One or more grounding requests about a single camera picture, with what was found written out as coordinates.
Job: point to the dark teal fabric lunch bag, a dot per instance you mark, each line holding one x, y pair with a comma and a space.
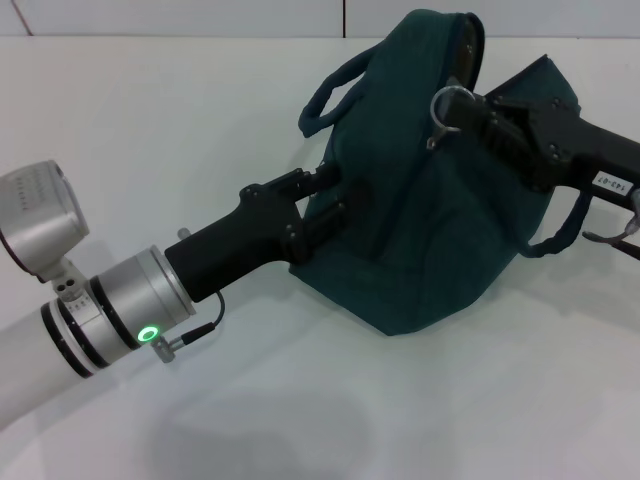
425, 250

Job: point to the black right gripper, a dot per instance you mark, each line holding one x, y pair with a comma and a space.
585, 140

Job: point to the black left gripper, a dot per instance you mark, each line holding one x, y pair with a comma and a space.
240, 240

